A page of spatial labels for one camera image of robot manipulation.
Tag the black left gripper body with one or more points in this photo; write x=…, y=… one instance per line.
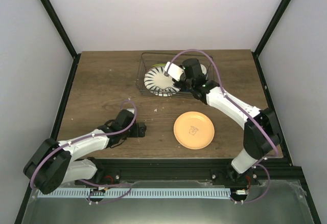
x=135, y=133

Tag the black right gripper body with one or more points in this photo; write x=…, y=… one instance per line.
x=188, y=84

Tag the white and teal bowl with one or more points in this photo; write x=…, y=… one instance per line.
x=204, y=69

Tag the white blue striped plate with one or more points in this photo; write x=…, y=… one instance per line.
x=157, y=83

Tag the lime green plate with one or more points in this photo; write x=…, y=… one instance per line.
x=159, y=65

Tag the grey wire dish rack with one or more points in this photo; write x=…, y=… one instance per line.
x=149, y=59

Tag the orange round plate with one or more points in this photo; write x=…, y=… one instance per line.
x=194, y=130

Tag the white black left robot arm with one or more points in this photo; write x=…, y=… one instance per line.
x=69, y=155

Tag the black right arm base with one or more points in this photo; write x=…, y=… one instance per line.
x=228, y=177

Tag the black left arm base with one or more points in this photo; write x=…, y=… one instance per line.
x=107, y=179

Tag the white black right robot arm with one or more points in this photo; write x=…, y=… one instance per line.
x=262, y=133

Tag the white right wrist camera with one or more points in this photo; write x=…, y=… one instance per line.
x=173, y=71

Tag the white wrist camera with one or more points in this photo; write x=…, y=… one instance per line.
x=173, y=71
x=132, y=110

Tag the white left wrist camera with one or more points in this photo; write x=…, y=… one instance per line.
x=132, y=110

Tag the light blue slotted cable duct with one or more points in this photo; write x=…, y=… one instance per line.
x=206, y=193

